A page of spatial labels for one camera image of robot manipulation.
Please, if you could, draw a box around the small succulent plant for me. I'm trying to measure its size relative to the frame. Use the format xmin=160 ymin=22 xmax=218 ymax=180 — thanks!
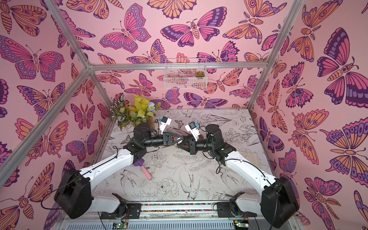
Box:
xmin=195 ymin=71 xmax=206 ymax=78

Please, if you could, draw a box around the amber vase with plants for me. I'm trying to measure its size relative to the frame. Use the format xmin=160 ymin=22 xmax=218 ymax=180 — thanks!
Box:
xmin=109 ymin=93 xmax=161 ymax=129

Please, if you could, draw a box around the white wire wall basket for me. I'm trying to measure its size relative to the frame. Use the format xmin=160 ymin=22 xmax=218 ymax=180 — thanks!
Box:
xmin=163 ymin=57 xmax=208 ymax=90

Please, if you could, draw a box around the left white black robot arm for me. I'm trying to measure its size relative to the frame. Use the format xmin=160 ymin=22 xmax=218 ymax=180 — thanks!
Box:
xmin=54 ymin=123 xmax=185 ymax=219

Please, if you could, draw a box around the purple pink toy shovel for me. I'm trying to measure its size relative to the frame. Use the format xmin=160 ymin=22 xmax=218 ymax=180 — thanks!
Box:
xmin=133 ymin=158 xmax=153 ymax=181

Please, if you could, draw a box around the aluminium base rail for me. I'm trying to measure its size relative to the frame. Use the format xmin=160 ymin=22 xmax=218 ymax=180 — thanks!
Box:
xmin=57 ymin=199 xmax=300 ymax=230

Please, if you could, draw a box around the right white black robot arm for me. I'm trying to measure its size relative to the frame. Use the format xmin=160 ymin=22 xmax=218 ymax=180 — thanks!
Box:
xmin=177 ymin=125 xmax=300 ymax=229

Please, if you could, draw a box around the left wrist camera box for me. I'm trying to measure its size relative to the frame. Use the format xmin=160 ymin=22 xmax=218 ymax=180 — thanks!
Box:
xmin=158 ymin=117 xmax=172 ymax=134

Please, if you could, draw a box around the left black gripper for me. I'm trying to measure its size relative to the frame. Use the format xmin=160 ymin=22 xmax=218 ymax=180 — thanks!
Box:
xmin=142 ymin=133 xmax=183 ymax=150

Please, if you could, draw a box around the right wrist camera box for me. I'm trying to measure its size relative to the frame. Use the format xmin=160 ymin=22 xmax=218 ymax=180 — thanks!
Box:
xmin=185 ymin=122 xmax=200 ymax=141

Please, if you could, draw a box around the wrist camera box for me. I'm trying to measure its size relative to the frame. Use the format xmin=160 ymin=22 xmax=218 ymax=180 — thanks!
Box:
xmin=158 ymin=117 xmax=172 ymax=134
xmin=185 ymin=122 xmax=200 ymax=141

